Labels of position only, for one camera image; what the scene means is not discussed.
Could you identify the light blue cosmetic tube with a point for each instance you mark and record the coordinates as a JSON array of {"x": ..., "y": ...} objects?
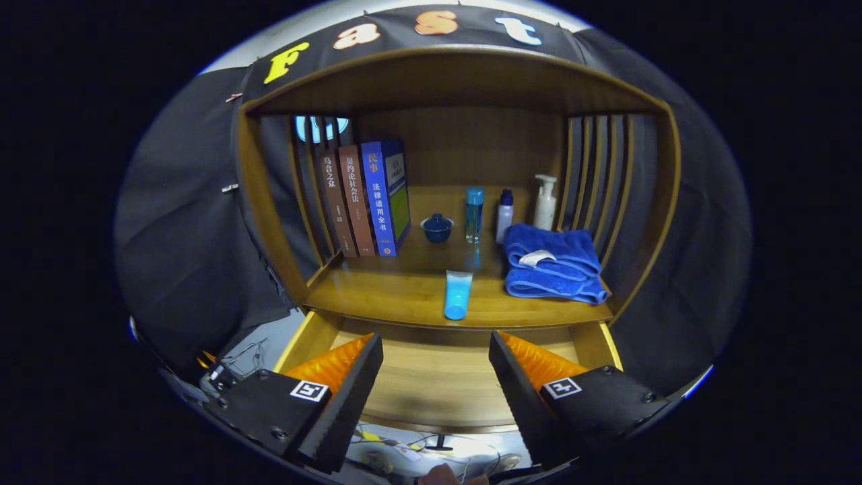
[{"x": 458, "y": 300}]

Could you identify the clear blue bottle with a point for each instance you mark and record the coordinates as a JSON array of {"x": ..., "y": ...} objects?
[{"x": 474, "y": 215}]

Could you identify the wooden countertop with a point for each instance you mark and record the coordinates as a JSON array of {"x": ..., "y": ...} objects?
[{"x": 390, "y": 289}]

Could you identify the blue folded towel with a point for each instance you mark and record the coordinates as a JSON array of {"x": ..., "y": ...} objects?
[{"x": 552, "y": 269}]

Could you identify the white pump bottle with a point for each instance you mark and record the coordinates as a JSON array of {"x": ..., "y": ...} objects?
[{"x": 545, "y": 209}]

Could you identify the white bottle dark cap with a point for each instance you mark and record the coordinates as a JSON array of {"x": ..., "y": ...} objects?
[{"x": 504, "y": 219}]

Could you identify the blue book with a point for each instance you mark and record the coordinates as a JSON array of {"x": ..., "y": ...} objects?
[{"x": 380, "y": 202}]

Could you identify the dark brown book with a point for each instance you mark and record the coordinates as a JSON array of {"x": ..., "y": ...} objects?
[{"x": 335, "y": 209}]

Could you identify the reddish brown book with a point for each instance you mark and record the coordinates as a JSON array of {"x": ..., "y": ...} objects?
[{"x": 357, "y": 202}]

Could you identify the dark blue lidded teacup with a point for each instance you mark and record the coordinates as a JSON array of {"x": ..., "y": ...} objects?
[{"x": 437, "y": 229}]

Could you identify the black backdrop cloth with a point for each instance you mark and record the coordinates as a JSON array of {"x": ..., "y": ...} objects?
[{"x": 182, "y": 222}]

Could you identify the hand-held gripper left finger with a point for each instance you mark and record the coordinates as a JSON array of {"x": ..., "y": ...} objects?
[{"x": 347, "y": 407}]

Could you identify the wooden cabinet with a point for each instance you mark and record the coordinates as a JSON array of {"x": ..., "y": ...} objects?
[{"x": 458, "y": 81}]

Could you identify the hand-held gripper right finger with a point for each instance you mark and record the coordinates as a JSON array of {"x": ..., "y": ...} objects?
[{"x": 522, "y": 404}]

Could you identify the wooden drawer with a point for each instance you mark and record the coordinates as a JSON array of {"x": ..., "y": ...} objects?
[{"x": 431, "y": 377}]

